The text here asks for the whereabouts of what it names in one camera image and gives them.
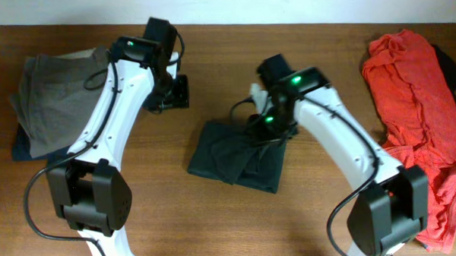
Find dark green t-shirt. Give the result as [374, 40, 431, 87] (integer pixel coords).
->
[187, 122, 286, 194]

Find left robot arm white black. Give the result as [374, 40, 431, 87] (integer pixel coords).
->
[23, 37, 188, 256]

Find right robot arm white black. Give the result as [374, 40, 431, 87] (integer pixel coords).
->
[249, 60, 429, 256]

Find grey folded pants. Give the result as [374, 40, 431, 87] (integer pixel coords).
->
[9, 46, 109, 158]

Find navy folded garment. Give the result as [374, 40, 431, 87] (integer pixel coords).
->
[11, 125, 69, 162]

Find black garment under red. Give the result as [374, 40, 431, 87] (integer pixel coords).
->
[432, 45, 456, 105]

